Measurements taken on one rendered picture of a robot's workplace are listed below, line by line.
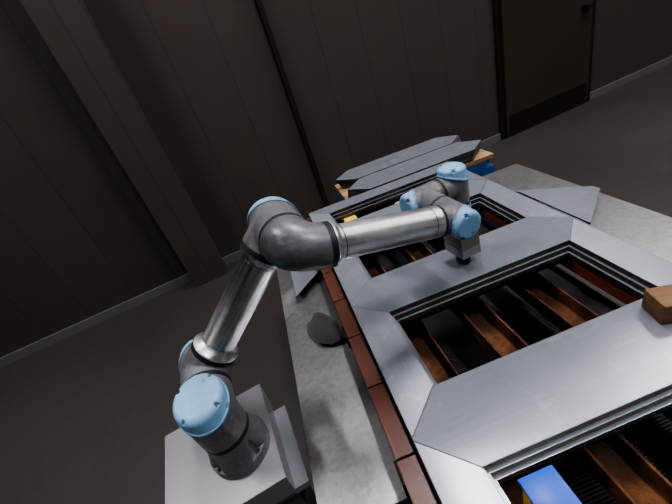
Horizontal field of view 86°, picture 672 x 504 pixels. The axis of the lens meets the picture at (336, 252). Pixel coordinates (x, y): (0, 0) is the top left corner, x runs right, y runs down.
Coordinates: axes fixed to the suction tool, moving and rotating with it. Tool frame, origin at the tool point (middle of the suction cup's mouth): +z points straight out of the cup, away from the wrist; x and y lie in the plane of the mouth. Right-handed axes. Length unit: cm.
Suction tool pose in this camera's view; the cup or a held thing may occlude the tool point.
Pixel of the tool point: (464, 263)
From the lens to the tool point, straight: 116.3
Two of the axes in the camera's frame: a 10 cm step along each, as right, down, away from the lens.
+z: 2.9, 8.2, 5.0
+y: -3.6, -3.9, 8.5
